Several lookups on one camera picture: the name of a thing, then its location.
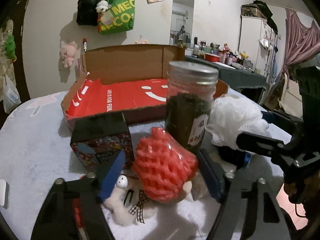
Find brown cardboard box red inside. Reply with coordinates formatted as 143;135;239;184
60;44;230;132

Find red foam fruit net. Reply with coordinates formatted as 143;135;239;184
132;127;198;203

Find white square device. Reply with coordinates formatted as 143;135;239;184
0;179;10;209

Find white plush keychain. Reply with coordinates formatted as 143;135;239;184
95;0;111;13

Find beige powder puff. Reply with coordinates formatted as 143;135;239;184
172;180;192;203

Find white wardrobe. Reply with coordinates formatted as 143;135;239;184
238;16;277;77

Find large glass jar green contents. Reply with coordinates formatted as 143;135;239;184
165;61;219;154

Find red bowl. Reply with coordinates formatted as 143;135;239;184
204;53;220;62

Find dark green covered table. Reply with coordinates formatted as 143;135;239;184
185;56;268;104

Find white mesh bath pouf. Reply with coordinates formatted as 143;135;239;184
206;95;271;150

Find pink curtain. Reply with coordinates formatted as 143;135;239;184
276;8;320;86

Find green plush toy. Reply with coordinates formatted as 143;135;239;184
4;35;16;61

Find crumpled white tissue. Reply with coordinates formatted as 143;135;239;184
191;172;209;201

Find pink plush rabbit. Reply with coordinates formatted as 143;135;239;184
60;41;77;68

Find white fluffy star plush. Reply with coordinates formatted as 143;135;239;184
104;174;158;226

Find red tipped broom handle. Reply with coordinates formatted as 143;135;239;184
82;38;87;52

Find colourful beauty cream box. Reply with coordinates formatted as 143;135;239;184
70;112;136;173

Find black backpack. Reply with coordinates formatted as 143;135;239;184
76;0;101;26

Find green tote bag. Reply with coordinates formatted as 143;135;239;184
97;0;135;35

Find wall mirror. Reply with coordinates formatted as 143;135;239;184
170;0;194;43

